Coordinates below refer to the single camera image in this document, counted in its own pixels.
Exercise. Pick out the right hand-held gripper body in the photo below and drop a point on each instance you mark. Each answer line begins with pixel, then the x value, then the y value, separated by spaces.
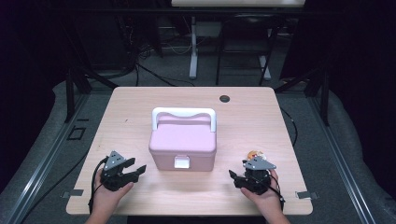
pixel 258 163

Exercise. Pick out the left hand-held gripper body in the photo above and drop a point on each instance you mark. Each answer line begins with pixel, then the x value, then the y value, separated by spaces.
pixel 113 161

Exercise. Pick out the small round orange snack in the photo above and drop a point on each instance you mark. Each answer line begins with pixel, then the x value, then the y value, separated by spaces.
pixel 253 154

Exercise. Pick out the person's right hand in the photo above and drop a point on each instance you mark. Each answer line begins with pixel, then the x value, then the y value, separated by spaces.
pixel 267 202

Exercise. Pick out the person's left hand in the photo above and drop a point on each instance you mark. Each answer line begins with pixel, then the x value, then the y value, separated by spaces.
pixel 104 199

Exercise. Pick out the grey tape strip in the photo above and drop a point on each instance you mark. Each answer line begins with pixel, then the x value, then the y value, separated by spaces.
pixel 73 193
pixel 306 195

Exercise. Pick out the round table grommet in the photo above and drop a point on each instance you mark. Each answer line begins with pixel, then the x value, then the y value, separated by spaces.
pixel 224 99

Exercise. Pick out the white desk with white legs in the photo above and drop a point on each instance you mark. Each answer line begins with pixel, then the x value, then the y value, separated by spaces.
pixel 193 46

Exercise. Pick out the black chair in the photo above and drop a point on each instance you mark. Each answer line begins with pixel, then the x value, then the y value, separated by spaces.
pixel 246 34

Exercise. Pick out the metal floor rail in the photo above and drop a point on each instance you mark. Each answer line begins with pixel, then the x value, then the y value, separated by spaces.
pixel 46 155
pixel 339 155

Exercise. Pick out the black metal frame stand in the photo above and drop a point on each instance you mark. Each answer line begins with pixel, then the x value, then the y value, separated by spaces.
pixel 324 99
pixel 70 93

